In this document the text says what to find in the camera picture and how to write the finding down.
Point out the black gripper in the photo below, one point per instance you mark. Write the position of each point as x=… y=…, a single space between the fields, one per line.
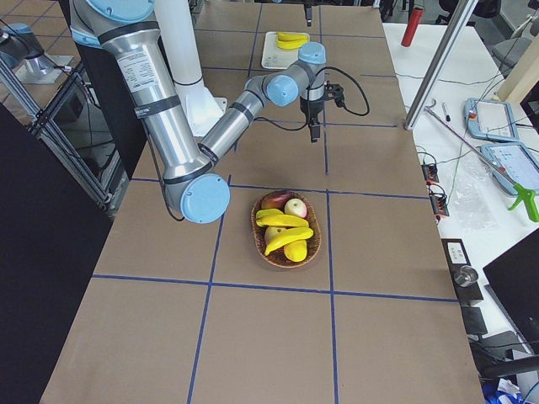
x=311 y=108
x=309 y=11

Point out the yellow banana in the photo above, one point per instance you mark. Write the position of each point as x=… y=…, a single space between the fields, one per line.
x=289 y=45
x=289 y=36
x=274 y=217

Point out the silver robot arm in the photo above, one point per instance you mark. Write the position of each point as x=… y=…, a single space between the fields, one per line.
x=154 y=45

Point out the yellow banana in basket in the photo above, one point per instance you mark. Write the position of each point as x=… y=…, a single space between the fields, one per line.
x=274 y=217

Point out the yellow banana front basket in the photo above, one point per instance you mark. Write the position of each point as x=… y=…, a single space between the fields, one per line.
x=288 y=236

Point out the woven wicker basket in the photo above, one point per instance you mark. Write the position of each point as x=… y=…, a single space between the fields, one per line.
x=277 y=258

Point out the white bear tray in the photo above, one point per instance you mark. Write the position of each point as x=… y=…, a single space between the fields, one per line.
x=274 y=58

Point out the dark purple mango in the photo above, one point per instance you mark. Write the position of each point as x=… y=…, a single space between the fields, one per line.
x=276 y=200

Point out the red green apple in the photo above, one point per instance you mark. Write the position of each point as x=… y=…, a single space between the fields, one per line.
x=296 y=207

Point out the red cylinder bottle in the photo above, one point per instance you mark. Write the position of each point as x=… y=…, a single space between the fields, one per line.
x=414 y=19

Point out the yellow lemon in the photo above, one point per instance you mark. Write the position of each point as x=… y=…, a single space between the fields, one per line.
x=296 y=251

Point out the black marker pen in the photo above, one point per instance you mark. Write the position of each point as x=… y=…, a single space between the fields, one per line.
x=446 y=112

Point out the black orange electronics module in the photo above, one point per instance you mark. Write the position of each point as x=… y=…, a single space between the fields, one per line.
x=438 y=196

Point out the upper blue teach pendant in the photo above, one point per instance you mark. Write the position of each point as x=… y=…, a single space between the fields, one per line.
x=490 y=120

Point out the blue teach pendant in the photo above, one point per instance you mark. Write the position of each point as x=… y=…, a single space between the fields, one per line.
x=490 y=120
x=517 y=161

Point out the clear plastic bag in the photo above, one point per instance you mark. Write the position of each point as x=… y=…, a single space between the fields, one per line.
x=472 y=210

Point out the black power strip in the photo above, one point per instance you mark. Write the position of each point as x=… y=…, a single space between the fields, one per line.
x=456 y=256

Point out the lower blue teach pendant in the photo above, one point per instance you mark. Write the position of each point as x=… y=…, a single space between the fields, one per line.
x=517 y=161

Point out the small metal cup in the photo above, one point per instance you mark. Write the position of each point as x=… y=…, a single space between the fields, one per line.
x=465 y=276

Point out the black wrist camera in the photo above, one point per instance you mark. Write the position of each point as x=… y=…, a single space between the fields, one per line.
x=334 y=92

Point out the aluminium frame post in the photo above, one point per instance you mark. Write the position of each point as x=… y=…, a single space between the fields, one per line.
x=458 y=21

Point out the green handled reacher grabber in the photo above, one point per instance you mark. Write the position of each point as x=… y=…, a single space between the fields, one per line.
x=523 y=195

